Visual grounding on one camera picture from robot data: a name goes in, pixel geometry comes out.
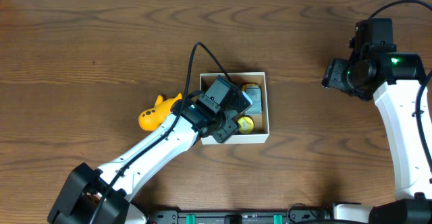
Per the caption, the yellow white toy ball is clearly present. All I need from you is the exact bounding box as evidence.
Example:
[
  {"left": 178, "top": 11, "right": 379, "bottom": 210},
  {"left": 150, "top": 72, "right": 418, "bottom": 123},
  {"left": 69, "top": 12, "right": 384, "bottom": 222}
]
[{"left": 238, "top": 116, "right": 254, "bottom": 134}]

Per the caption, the yellow grey toy truck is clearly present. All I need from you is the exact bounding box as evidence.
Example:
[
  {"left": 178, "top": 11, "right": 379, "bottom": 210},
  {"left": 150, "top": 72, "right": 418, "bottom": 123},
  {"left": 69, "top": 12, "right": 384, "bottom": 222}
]
[{"left": 241, "top": 83, "right": 263, "bottom": 115}]

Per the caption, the orange toy rhino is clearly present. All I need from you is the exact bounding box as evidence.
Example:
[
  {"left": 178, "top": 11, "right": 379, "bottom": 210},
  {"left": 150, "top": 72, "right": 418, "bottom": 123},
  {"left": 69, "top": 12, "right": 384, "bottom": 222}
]
[{"left": 138, "top": 93, "right": 183, "bottom": 132}]

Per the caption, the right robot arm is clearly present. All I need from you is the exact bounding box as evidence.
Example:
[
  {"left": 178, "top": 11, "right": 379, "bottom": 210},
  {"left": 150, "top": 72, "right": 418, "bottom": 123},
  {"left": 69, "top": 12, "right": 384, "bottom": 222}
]
[{"left": 321, "top": 18, "right": 431, "bottom": 223}]

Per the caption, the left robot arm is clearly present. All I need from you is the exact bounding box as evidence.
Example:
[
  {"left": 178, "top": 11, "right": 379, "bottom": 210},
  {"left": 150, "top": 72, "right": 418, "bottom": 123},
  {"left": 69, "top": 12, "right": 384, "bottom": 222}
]
[{"left": 47, "top": 76, "right": 252, "bottom": 223}]

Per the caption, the white cardboard box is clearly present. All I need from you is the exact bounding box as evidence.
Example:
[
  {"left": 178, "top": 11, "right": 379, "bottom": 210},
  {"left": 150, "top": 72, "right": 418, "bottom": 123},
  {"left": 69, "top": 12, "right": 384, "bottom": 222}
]
[{"left": 200, "top": 72, "right": 269, "bottom": 145}]

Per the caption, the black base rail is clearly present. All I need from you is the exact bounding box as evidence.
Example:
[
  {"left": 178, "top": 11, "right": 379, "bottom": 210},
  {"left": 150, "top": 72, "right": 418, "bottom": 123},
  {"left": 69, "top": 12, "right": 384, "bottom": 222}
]
[{"left": 148, "top": 204, "right": 333, "bottom": 224}]

